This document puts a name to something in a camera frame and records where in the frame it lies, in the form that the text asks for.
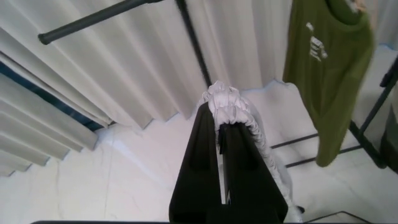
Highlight pale grey shorts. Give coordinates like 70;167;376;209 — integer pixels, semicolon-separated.
197;80;304;222

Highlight window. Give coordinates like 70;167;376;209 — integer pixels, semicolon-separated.
0;62;109;132

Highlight black clothes rack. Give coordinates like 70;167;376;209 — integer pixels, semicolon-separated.
37;0;398;169

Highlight green printed sleeveless shirt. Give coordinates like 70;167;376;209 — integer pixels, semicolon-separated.
282;0;376;168

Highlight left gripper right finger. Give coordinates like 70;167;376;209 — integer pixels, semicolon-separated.
219;123;289;222

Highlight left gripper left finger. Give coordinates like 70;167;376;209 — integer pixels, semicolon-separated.
169;102;224;222

